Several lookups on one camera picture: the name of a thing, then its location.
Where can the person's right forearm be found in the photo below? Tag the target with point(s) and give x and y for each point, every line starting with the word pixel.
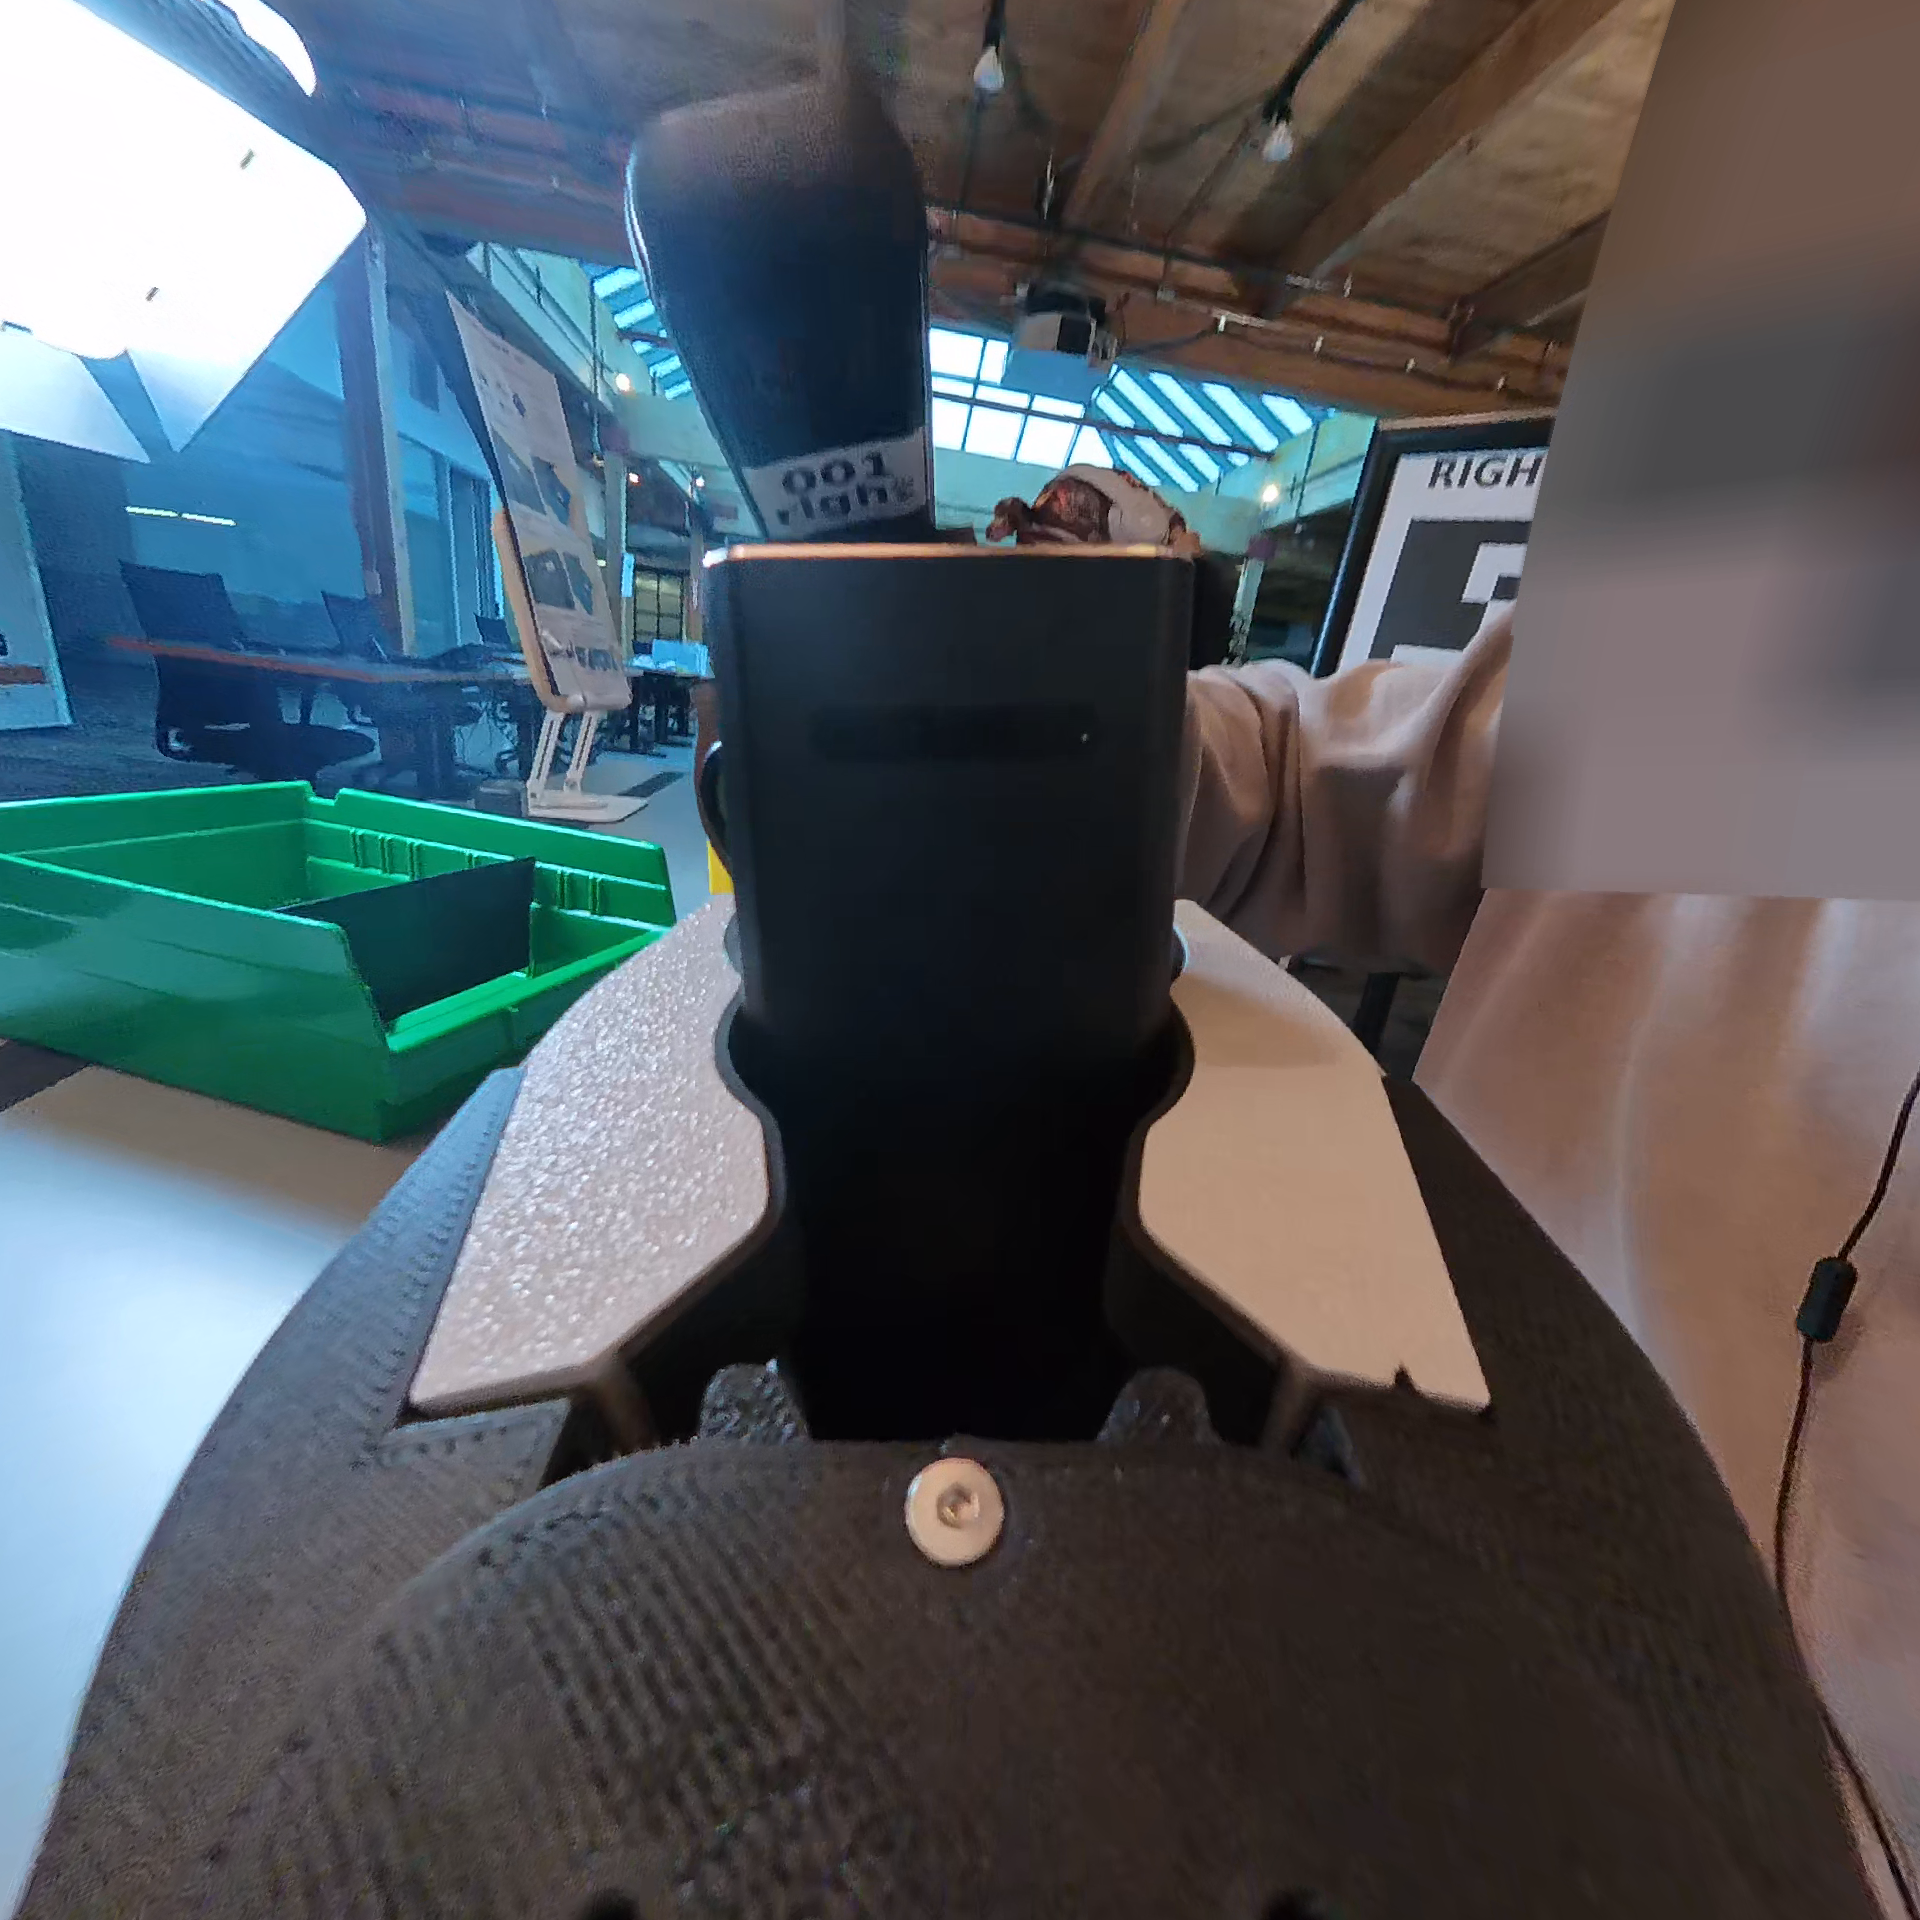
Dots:
pixel 1336 795

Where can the green plastic bin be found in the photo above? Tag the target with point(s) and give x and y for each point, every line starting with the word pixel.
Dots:
pixel 226 973

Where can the person's beige sweatshirt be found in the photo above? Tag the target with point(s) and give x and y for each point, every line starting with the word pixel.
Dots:
pixel 1636 1200

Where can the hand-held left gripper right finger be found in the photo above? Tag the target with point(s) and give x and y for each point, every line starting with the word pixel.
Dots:
pixel 1290 1185

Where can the black framed sign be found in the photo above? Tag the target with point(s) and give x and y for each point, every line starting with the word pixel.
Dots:
pixel 1440 556

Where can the poster board on stand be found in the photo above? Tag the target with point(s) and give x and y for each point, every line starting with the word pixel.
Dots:
pixel 533 494

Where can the person's right hand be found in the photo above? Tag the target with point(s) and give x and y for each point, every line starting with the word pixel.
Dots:
pixel 1095 509

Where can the bright white light panel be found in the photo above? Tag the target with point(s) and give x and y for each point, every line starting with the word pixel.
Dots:
pixel 150 195

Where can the black usb hub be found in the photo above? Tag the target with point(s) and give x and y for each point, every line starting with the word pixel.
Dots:
pixel 944 901

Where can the ceiling mounted device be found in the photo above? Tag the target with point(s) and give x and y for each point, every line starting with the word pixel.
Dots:
pixel 1062 315

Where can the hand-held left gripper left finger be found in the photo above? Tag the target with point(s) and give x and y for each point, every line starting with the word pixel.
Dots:
pixel 599 1185

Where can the black office chair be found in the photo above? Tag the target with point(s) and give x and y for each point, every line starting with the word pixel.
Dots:
pixel 181 616
pixel 359 621

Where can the black bin divider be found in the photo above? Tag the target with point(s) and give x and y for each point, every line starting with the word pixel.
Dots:
pixel 435 931

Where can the long wooden desk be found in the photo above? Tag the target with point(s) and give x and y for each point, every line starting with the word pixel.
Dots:
pixel 300 661

